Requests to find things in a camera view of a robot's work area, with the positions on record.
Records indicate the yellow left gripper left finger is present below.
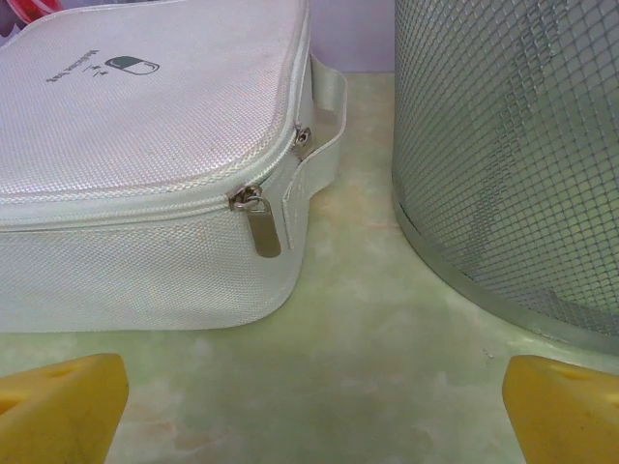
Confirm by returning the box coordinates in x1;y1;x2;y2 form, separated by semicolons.
0;353;131;464

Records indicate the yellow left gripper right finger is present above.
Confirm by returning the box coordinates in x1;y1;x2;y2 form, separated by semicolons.
501;355;619;464

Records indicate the white square lid box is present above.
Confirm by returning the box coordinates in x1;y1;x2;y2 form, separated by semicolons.
0;0;349;334

